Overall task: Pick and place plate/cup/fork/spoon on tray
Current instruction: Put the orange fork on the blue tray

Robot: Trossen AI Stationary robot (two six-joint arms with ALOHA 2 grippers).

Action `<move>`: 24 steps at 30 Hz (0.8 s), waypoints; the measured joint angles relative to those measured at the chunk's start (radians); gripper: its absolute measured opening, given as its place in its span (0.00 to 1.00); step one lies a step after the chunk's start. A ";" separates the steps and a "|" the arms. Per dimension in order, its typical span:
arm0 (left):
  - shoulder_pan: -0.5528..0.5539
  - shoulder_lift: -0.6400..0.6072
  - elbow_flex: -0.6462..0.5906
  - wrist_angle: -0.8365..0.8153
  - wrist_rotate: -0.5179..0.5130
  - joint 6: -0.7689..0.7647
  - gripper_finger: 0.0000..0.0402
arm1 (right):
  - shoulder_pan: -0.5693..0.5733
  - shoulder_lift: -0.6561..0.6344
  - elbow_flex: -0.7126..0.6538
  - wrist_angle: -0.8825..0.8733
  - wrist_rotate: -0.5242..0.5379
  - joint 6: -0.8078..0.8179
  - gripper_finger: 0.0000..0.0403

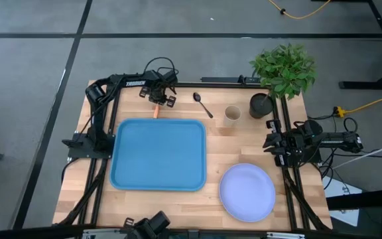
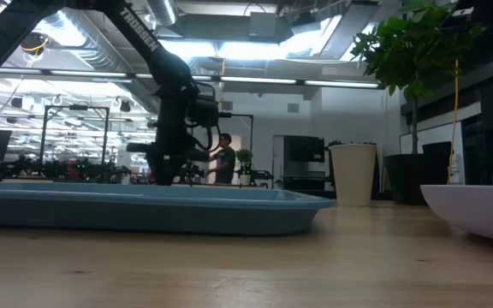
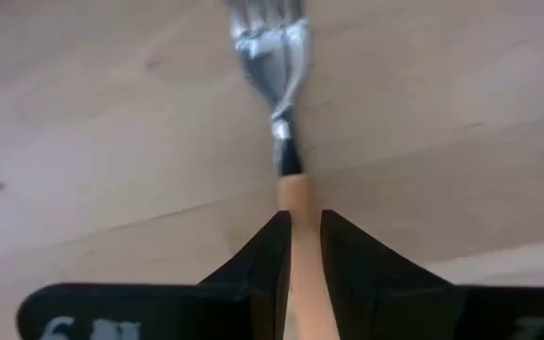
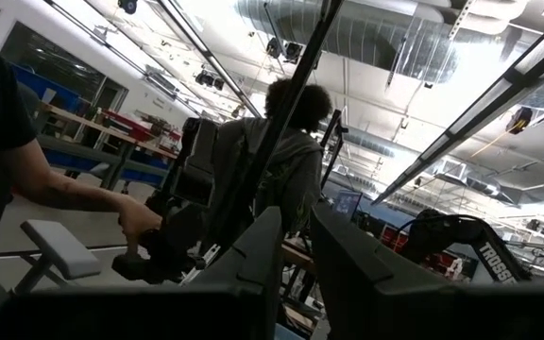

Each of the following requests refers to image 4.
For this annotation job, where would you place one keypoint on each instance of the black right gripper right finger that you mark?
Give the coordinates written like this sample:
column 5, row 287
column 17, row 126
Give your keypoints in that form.
column 362, row 293

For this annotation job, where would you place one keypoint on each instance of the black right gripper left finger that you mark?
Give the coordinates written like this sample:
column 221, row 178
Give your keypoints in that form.
column 248, row 283

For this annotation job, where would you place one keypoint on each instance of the person's forearm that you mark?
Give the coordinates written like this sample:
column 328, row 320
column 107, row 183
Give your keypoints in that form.
column 64, row 191

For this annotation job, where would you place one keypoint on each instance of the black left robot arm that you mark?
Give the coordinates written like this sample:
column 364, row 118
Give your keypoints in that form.
column 494, row 262

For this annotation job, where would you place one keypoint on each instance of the blue monitor screen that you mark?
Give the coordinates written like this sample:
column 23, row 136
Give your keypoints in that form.
column 347, row 204

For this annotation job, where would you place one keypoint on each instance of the person's hand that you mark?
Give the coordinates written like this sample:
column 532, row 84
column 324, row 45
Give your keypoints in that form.
column 137, row 219

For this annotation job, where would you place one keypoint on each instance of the black metal stand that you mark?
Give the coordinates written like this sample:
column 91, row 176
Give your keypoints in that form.
column 334, row 137

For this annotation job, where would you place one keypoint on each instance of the grey padded armrest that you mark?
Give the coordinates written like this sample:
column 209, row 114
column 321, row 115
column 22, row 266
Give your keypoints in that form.
column 59, row 245

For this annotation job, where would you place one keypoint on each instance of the red toolbox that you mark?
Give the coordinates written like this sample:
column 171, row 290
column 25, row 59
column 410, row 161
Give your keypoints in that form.
column 130, row 126

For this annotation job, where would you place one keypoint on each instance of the wooden workbench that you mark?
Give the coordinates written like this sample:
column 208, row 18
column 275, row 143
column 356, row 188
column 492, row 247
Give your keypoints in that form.
column 71, row 117

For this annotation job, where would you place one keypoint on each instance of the black frame pole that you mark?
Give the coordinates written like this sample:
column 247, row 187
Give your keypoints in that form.
column 297, row 80

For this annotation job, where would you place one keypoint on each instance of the ceiling light rail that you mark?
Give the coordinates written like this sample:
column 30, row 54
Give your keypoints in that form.
column 208, row 56
column 489, row 99

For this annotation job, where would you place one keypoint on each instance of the silver ceiling duct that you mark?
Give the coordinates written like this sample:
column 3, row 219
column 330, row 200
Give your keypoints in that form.
column 371, row 38

